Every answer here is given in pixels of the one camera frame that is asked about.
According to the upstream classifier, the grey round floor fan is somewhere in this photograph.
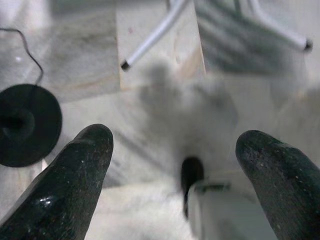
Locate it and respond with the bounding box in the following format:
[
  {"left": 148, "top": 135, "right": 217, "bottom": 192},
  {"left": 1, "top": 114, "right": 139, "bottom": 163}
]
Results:
[{"left": 0, "top": 84, "right": 63, "bottom": 168}]

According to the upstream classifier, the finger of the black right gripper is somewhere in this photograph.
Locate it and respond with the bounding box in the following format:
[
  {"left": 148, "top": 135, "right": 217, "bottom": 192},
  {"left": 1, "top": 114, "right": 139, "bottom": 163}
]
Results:
[{"left": 180, "top": 156, "right": 205, "bottom": 220}]

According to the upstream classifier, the thin black fan cable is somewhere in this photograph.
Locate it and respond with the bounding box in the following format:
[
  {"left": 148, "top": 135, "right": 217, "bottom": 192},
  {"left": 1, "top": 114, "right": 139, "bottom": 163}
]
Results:
[{"left": 0, "top": 28, "right": 45, "bottom": 87}]

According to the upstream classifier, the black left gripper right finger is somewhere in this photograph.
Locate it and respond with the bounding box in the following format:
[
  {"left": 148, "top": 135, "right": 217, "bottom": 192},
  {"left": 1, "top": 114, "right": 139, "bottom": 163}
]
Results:
[{"left": 235, "top": 129, "right": 320, "bottom": 240}]

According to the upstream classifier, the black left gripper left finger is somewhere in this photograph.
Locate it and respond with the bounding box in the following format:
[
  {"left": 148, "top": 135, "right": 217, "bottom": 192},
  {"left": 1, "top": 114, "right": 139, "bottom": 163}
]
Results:
[{"left": 0, "top": 123, "right": 114, "bottom": 240}]

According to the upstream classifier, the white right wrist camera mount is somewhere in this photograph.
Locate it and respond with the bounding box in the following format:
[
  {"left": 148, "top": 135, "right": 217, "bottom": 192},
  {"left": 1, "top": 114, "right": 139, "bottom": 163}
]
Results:
[{"left": 187, "top": 181, "right": 253, "bottom": 240}]

